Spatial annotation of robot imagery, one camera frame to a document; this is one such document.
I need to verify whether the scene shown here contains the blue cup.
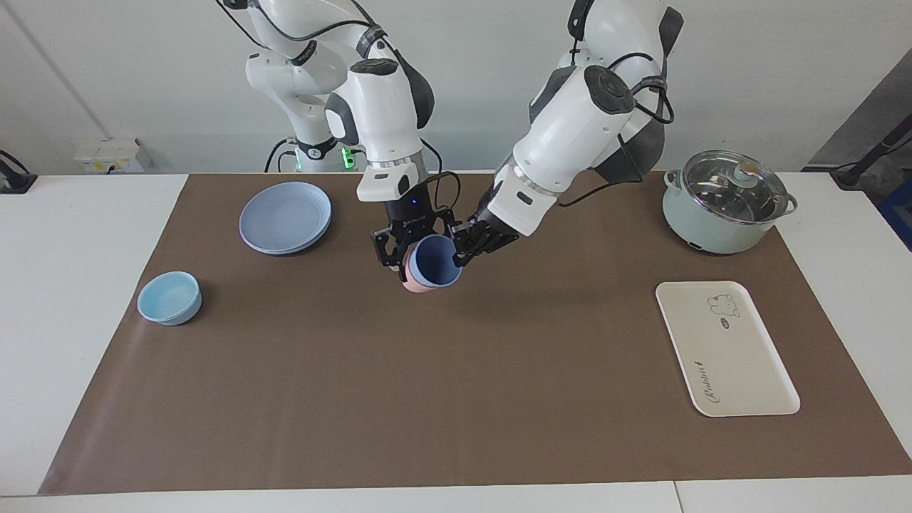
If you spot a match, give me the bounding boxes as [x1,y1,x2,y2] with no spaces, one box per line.
[413,235,464,288]

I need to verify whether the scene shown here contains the pink cup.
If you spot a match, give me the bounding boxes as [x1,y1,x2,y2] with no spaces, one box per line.
[402,262,441,294]

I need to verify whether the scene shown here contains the cream rabbit print tray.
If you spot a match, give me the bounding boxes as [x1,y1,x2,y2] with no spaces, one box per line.
[655,281,801,418]

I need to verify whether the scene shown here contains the periwinkle blue plate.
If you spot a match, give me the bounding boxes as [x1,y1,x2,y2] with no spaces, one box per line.
[239,182,333,256]

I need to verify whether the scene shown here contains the brown table mat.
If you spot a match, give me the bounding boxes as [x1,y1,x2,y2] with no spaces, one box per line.
[39,171,912,496]

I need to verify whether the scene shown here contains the pale green electric pot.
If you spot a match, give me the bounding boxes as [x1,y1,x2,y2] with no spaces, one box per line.
[663,151,799,255]

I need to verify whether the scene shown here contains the light blue bowl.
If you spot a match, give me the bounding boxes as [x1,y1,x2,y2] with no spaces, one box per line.
[137,271,202,326]

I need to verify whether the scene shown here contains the glass pot lid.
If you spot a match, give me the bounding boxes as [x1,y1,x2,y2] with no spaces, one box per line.
[683,151,789,225]

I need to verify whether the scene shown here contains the blue box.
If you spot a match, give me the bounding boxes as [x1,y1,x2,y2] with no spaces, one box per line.
[878,178,912,252]

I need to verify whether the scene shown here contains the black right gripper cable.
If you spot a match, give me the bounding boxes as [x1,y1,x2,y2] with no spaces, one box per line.
[217,0,462,218]

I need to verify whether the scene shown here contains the black right arm base cable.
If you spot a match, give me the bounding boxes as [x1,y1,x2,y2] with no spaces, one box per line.
[265,138,300,173]

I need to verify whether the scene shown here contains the white wall socket box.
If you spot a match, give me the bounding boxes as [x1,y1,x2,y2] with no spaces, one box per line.
[73,139,152,174]

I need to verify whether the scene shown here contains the black camera stand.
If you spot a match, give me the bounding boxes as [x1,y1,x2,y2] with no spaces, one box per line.
[830,114,912,190]

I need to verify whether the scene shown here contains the black clamp mount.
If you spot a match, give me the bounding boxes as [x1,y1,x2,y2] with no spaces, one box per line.
[0,150,38,195]

